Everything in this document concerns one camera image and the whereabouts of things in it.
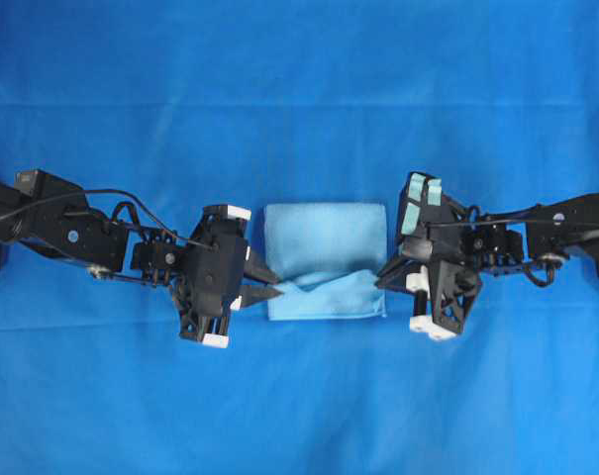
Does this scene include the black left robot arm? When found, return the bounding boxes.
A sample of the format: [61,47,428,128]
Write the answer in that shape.
[0,169,282,348]

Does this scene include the black left camera cable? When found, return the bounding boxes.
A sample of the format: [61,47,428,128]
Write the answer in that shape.
[0,188,216,251]

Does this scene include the dark blue table cloth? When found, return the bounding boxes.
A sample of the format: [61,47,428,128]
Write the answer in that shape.
[0,1,599,474]

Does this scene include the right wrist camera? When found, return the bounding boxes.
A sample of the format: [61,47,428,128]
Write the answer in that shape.
[396,172,468,262]

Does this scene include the black camera cable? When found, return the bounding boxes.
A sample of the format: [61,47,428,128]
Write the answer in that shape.
[425,200,599,232]
[0,188,216,251]

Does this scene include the black right camera cable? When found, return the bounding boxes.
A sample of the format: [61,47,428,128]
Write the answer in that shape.
[425,200,599,232]

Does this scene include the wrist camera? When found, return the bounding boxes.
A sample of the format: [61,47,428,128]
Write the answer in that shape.
[183,233,248,318]
[396,172,468,262]

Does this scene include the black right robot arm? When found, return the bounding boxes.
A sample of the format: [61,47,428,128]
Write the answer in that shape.
[375,183,599,340]

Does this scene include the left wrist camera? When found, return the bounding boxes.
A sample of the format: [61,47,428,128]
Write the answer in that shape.
[183,233,248,318]

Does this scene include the light blue towel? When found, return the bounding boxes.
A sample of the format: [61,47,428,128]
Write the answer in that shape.
[264,202,387,322]

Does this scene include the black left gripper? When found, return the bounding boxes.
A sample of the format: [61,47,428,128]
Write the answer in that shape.
[172,205,283,348]

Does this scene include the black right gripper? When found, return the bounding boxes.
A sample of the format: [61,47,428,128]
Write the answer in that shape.
[375,253,482,341]

